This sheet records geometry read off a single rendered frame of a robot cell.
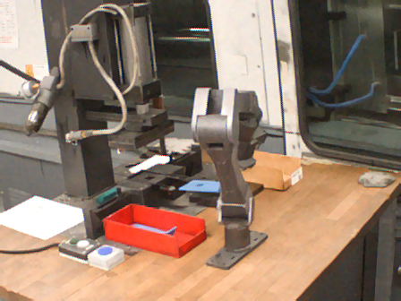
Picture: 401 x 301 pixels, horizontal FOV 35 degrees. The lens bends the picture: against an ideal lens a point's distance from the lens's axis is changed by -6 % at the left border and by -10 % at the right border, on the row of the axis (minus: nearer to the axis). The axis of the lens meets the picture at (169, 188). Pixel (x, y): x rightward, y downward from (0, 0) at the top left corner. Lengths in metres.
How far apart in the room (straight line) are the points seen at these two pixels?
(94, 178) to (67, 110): 0.24
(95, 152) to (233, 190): 0.66
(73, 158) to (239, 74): 0.73
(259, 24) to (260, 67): 0.17
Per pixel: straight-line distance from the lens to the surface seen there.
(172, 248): 1.68
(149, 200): 1.93
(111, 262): 1.67
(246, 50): 2.43
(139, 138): 1.87
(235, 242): 1.65
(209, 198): 1.97
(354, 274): 2.47
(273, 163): 2.16
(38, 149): 3.44
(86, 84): 1.98
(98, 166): 2.14
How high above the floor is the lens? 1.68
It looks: 21 degrees down
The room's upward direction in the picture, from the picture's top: 6 degrees counter-clockwise
